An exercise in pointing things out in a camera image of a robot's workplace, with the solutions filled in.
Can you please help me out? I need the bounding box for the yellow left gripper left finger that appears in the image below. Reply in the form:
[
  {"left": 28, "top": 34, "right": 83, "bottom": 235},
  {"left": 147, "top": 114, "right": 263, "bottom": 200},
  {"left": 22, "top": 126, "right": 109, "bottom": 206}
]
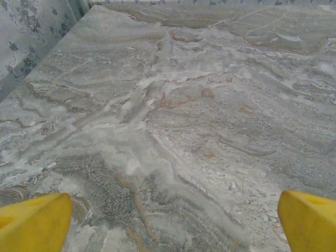
[{"left": 0, "top": 192, "right": 74, "bottom": 252}]

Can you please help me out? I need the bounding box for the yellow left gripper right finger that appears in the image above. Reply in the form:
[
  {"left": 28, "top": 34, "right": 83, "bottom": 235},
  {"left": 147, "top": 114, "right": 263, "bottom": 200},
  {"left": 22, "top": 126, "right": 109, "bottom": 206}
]
[{"left": 277, "top": 190, "right": 336, "bottom": 252}]

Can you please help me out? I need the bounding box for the aluminium frame post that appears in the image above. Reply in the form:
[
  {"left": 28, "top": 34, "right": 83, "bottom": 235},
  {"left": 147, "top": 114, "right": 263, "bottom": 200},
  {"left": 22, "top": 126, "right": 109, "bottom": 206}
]
[{"left": 68, "top": 0, "right": 90, "bottom": 23}]

